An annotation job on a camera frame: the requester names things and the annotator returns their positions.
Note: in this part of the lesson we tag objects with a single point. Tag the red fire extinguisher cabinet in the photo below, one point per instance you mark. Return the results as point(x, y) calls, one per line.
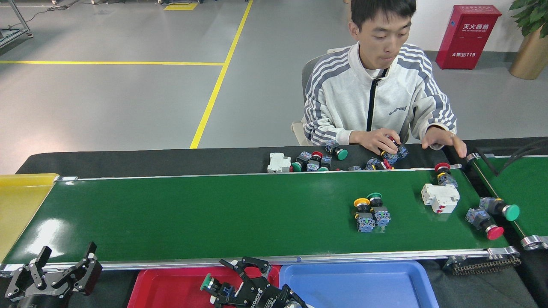
point(466, 38)

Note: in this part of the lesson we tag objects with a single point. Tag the white circuit breaker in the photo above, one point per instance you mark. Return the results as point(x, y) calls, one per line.
point(441, 196)
point(278, 163)

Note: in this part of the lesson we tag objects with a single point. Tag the grey office chair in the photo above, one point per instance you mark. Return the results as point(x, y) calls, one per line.
point(307, 72)

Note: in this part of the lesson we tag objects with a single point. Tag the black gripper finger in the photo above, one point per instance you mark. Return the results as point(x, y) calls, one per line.
point(90, 273)
point(257, 273)
point(43, 256)
point(235, 301)

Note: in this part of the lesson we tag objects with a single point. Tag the person's right hand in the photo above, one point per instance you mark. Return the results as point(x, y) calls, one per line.
point(372, 139)

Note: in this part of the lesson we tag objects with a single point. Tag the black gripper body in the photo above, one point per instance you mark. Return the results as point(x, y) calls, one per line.
point(43, 297)
point(274, 299)

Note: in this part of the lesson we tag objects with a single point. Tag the yellow plastic bin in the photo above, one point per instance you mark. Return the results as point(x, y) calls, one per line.
point(21, 205)

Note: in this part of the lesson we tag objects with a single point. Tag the person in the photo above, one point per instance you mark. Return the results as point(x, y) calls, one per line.
point(342, 98)

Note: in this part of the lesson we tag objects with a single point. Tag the red plastic tray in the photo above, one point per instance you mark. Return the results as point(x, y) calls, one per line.
point(171, 291)

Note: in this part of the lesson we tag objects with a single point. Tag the short green conveyor belt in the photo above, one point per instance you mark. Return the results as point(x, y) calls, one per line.
point(526, 192)

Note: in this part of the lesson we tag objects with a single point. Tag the long green conveyor belt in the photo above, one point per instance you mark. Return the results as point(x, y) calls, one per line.
point(214, 214)

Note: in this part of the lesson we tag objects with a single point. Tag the potted plant gold pot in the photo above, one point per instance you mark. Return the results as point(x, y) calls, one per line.
point(528, 55)

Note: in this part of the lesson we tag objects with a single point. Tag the metal frame cart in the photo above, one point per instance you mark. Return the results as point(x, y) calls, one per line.
point(13, 37)

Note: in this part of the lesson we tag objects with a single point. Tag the person's left hand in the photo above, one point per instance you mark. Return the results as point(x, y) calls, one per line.
point(445, 137)

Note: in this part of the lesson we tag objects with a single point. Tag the green push button switch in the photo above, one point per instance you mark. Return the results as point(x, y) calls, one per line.
point(206, 282)
point(374, 196)
point(326, 161)
point(296, 167)
point(341, 154)
point(510, 212)

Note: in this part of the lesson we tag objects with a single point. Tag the blue plastic tray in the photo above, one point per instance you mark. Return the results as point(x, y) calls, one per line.
point(359, 286)

